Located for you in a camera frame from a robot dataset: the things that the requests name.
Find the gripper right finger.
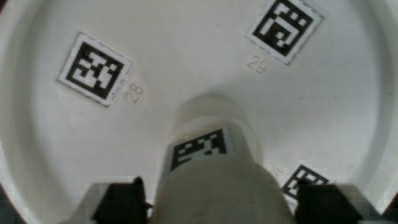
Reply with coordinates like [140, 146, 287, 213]
[294, 180, 380, 224]

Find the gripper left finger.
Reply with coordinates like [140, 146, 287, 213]
[62, 177, 152, 224]

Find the white table leg cylinder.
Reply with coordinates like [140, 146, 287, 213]
[150, 96, 296, 224]

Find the white round table top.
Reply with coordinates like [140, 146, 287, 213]
[0, 0, 398, 224]

